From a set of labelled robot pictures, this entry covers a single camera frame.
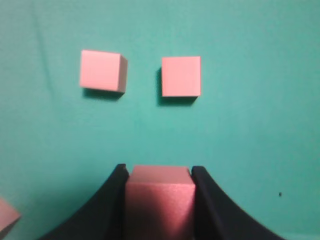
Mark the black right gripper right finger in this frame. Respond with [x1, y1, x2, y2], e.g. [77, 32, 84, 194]
[191, 166, 283, 240]

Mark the pink cube column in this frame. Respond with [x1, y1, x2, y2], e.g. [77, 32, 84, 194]
[161, 56, 201, 97]
[124, 165, 196, 240]
[0, 198, 21, 240]
[79, 49, 128, 93]

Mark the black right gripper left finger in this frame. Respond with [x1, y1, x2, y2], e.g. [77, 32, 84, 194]
[40, 163, 129, 240]

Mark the green cloth backdrop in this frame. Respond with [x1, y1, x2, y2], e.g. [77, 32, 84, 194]
[0, 0, 320, 240]

